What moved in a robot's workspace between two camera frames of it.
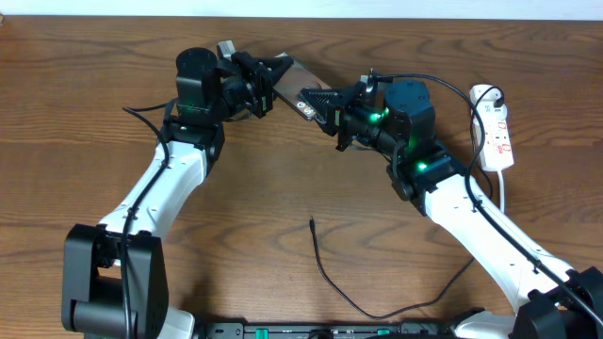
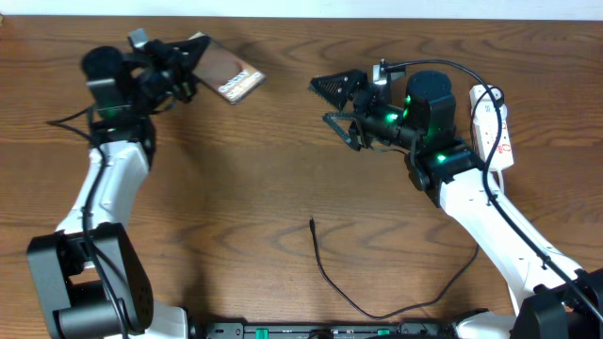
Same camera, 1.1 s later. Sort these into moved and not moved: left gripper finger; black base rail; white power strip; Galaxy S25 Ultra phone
Moved: left gripper finger; Galaxy S25 Ultra phone
Not moved: black base rail; white power strip
